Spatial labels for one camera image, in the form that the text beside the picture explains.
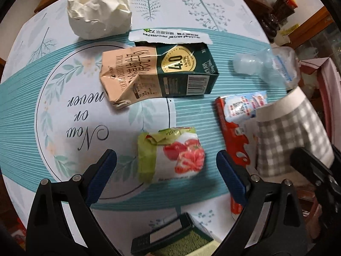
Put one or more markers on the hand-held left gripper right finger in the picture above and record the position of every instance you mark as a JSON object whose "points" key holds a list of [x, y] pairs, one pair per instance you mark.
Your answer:
{"points": [[231, 178]]}

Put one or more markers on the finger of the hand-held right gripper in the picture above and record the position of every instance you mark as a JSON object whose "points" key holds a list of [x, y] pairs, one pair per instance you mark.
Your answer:
{"points": [[309, 165]]}

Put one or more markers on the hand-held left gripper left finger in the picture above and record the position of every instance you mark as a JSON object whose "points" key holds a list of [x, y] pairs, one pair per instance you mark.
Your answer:
{"points": [[102, 176]]}

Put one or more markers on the grey checked paper cup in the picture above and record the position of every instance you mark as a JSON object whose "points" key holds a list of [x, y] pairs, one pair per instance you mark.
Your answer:
{"points": [[279, 138]]}

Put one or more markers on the green and cream cardboard box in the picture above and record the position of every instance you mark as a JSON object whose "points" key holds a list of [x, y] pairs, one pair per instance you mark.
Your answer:
{"points": [[183, 242]]}

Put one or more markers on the white paper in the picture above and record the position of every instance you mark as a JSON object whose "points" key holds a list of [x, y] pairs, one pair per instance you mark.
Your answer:
{"points": [[93, 13]]}

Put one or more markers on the red and white box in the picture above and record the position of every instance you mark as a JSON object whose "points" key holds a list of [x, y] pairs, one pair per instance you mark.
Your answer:
{"points": [[234, 141]]}

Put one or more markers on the white and blue packet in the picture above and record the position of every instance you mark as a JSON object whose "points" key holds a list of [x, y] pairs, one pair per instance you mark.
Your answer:
{"points": [[239, 106]]}

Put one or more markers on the pink covered table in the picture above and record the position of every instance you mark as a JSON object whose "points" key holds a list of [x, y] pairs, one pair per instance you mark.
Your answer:
{"points": [[327, 85]]}

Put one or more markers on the crushed beige drink carton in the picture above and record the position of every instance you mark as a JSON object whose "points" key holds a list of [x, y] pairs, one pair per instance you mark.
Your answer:
{"points": [[125, 72]]}

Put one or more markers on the clear plastic bottle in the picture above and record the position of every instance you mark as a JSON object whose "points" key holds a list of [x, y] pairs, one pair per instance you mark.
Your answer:
{"points": [[269, 66]]}

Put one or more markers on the dark green milk box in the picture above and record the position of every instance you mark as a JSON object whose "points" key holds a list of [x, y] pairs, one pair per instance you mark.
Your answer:
{"points": [[186, 69]]}

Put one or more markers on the dark carved stand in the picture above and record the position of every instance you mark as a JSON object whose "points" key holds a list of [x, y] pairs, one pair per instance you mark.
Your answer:
{"points": [[279, 13]]}

